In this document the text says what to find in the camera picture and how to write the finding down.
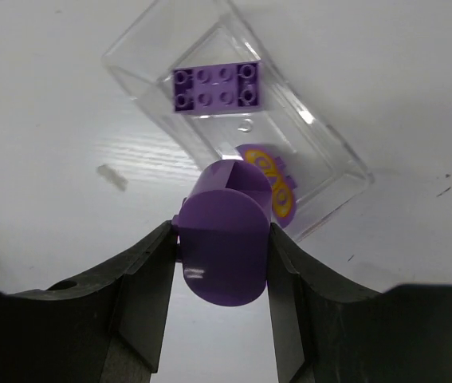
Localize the purple rectangular lego brick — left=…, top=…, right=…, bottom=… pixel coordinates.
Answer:
left=172, top=61, right=261, bottom=116

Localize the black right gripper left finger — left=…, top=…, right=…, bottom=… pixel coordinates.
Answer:
left=0, top=222, right=176, bottom=382

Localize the clear plastic container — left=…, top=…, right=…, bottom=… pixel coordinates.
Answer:
left=103, top=1, right=373, bottom=241

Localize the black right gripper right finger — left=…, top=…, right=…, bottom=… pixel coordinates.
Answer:
left=267, top=226, right=452, bottom=382

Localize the purple rounded lego piece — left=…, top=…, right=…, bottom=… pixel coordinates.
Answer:
left=171, top=142, right=301, bottom=308

